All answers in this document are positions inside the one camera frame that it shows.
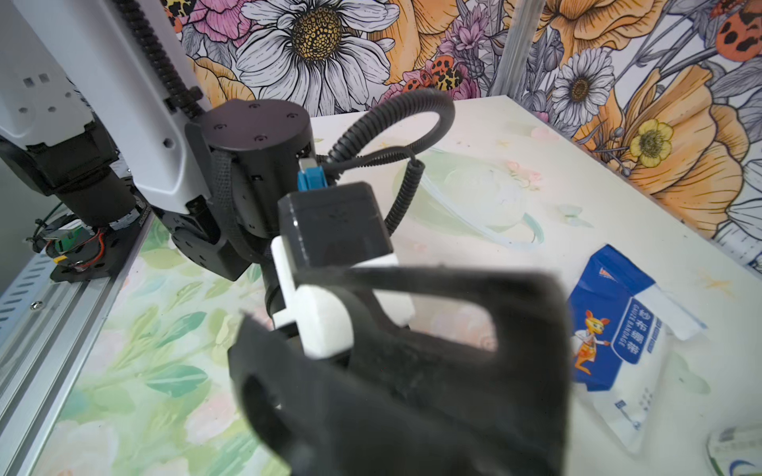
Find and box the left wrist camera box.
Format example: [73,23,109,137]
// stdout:
[278,182,393,270]

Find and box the left black corrugated cable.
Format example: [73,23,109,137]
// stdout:
[109,0,456,236]

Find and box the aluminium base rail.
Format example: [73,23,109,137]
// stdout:
[1,215,153,475]

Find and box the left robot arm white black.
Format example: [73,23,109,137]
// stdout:
[1,1,398,212]

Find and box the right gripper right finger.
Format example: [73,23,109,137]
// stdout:
[297,267,570,475]

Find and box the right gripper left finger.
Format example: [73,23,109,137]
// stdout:
[228,315,476,475]

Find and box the blue white bandage packet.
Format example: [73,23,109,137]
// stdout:
[568,245,706,453]

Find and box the white bottle green cap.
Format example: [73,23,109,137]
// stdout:
[706,424,762,476]

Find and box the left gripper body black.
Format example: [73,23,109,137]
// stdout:
[271,236,415,360]

